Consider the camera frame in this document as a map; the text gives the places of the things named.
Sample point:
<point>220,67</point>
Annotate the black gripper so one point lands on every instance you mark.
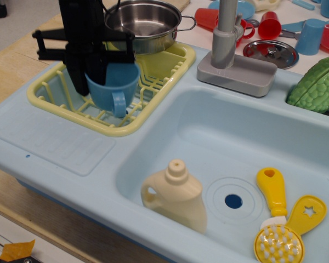
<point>85,35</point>

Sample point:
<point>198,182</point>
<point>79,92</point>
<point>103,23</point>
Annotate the blue plastic cup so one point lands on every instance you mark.
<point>119,89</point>

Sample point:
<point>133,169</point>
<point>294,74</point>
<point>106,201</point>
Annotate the steel pot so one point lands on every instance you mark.
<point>154,24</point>

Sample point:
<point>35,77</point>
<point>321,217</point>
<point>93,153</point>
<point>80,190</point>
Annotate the red cup lying left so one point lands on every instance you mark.
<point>207,18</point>

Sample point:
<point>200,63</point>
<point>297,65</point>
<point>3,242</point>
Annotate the red cup lying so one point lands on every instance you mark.
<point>207,18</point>
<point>270,26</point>

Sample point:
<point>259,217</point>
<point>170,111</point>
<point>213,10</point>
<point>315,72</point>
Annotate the red cup lying centre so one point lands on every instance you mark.
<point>270,26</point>

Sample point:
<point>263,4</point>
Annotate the steel pot lid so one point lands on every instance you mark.
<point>279,53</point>

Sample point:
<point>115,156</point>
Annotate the blue upturned cup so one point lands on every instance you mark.
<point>309,40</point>

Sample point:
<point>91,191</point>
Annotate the yellow dish rack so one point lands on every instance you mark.
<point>159,73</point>

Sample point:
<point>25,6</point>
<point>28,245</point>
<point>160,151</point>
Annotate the black caster wheel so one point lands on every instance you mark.
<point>3,9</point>

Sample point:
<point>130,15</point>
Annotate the grey toy faucet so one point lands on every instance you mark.
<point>223,68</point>

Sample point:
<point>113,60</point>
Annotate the cream toy detergent bottle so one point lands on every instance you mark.
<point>177,195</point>

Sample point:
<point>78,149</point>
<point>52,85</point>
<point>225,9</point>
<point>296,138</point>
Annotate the light blue toy sink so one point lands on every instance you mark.
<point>223,137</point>

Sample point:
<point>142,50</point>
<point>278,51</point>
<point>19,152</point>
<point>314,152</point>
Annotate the red mug behind faucet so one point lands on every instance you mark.
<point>245,28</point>

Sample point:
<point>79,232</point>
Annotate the blue plate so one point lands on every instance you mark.
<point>243,7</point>

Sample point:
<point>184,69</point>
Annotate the cream toy item top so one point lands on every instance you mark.
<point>261,5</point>

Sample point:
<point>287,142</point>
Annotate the orange tape piece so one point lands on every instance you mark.
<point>17,251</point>

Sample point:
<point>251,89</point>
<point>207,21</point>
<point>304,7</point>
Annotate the blue toy knife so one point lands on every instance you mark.
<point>294,27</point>

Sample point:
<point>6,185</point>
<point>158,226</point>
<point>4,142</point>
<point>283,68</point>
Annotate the yellow dish brush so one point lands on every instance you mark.
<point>272,185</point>

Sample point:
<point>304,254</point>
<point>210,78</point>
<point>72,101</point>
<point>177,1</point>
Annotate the green bumpy toy vegetable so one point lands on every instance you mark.
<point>312,91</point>

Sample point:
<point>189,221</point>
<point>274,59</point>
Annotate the yellow star scrubber brush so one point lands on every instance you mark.
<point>283,242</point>

